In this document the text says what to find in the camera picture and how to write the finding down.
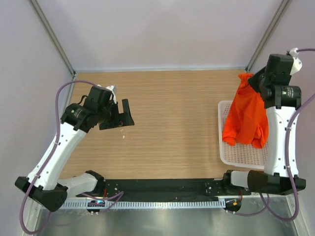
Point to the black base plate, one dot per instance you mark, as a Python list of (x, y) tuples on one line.
[(169, 190)]

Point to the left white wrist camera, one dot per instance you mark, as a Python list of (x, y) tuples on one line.
[(112, 89)]

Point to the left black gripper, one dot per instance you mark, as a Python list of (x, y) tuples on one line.
[(121, 119)]

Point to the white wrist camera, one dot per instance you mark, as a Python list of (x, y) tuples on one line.
[(112, 89), (297, 64)]

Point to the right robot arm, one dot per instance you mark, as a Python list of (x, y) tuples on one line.
[(282, 102)]

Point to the right aluminium frame post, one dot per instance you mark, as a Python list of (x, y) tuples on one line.
[(281, 9)]

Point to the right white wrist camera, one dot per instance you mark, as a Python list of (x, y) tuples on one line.
[(297, 64)]

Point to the slotted cable duct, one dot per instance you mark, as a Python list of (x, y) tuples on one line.
[(98, 204)]

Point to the white plastic basket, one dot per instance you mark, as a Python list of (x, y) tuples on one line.
[(239, 155)]

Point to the aluminium frame post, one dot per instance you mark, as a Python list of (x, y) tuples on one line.
[(51, 34), (281, 9)]

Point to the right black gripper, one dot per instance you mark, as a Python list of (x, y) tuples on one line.
[(252, 80)]

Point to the orange t shirt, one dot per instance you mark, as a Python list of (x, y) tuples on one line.
[(247, 122)]

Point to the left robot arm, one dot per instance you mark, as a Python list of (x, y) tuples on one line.
[(43, 183)]

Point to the left aluminium frame post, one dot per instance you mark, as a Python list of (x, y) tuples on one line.
[(51, 34)]

